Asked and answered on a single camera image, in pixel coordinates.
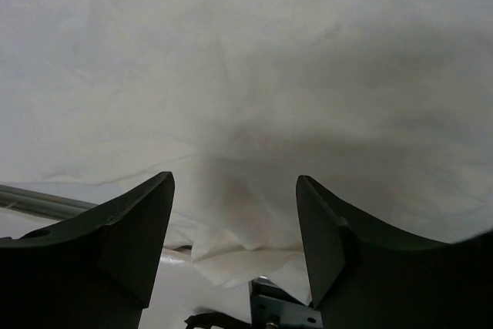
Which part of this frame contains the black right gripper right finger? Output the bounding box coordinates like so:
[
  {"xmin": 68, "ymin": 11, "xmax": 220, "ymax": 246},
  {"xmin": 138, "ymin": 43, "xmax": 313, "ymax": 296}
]
[{"xmin": 296, "ymin": 176, "xmax": 492, "ymax": 328}]

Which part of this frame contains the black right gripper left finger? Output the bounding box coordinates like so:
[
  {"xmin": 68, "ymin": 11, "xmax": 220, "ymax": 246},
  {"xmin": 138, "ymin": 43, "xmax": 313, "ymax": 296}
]
[{"xmin": 1, "ymin": 172, "xmax": 175, "ymax": 328}]

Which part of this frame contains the white t shirt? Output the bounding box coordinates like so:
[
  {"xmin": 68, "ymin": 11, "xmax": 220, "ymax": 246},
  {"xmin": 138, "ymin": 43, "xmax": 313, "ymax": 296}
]
[{"xmin": 1, "ymin": 0, "xmax": 492, "ymax": 286}]

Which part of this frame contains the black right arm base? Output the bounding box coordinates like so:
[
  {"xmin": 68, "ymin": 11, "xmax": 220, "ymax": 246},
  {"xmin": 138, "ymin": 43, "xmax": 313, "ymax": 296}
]
[{"xmin": 185, "ymin": 277, "xmax": 323, "ymax": 329}]

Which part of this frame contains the aluminium table rail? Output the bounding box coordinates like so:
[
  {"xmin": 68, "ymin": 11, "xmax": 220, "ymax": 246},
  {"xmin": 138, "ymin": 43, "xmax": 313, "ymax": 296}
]
[{"xmin": 1, "ymin": 184, "xmax": 96, "ymax": 220}]

